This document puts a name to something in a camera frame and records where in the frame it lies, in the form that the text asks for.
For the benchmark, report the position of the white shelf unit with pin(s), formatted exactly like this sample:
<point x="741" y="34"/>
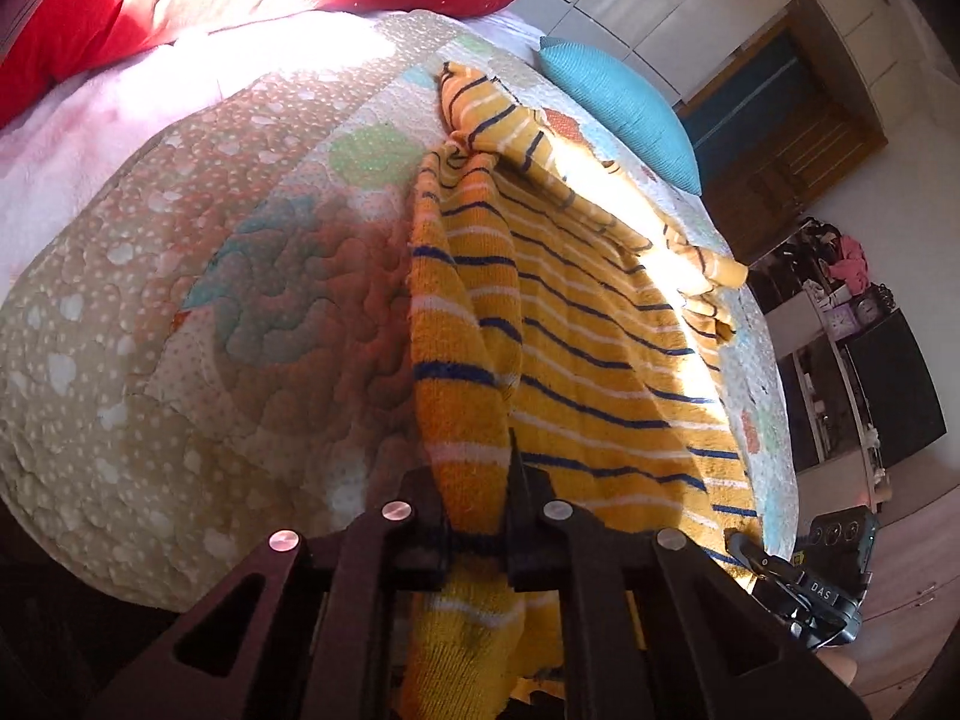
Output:
<point x="825" y="405"/>

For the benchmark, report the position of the pink cloth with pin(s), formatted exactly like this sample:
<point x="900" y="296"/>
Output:
<point x="853" y="255"/>

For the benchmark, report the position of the blue knit pillow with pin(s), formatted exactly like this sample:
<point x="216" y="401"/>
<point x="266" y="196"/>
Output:
<point x="628" y="106"/>

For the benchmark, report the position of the wooden door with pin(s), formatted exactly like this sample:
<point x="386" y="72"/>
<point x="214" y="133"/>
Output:
<point x="780" y="142"/>

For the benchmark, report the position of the small round clock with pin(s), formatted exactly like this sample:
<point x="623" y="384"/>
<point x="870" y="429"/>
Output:
<point x="867" y="307"/>

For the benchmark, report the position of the yellow striped knit sweater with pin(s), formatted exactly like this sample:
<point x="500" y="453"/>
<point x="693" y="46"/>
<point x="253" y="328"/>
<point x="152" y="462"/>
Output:
<point x="570" y="360"/>

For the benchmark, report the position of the black cabinet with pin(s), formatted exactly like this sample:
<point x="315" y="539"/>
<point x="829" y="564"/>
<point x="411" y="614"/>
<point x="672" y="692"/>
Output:
<point x="892" y="390"/>

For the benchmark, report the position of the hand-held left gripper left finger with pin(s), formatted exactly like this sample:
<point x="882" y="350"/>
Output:
<point x="417" y="540"/>

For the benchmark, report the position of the patterned quilted bedspread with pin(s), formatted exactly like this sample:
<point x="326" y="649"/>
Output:
<point x="225" y="330"/>

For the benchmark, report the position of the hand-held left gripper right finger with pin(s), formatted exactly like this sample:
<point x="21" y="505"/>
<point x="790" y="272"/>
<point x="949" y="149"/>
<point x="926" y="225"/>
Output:
<point x="525" y="532"/>

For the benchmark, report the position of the white wardrobe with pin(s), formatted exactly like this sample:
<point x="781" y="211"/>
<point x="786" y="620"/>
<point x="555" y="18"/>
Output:
<point x="675" y="7"/>

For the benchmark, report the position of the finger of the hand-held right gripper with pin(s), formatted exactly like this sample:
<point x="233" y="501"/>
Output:
<point x="750" y="553"/>

